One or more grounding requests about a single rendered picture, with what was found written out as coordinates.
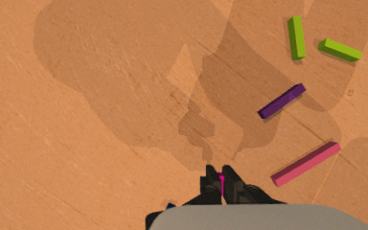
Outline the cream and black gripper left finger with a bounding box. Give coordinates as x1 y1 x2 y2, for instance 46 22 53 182
145 165 222 230

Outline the magenta rectangular block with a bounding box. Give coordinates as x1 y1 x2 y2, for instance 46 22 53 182
218 172 224 196

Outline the small blue cube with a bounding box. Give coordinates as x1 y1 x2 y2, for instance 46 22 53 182
166 203 176 209

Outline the lime green rod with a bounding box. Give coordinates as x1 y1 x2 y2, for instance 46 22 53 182
317 38 362 62
287 16 306 60

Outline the purple rod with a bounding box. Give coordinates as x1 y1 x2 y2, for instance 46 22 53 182
258 83 306 119

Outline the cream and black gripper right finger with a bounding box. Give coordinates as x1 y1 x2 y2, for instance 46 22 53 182
222 165 286 204

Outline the pink rod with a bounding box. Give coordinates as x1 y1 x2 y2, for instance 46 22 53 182
270 141 341 187

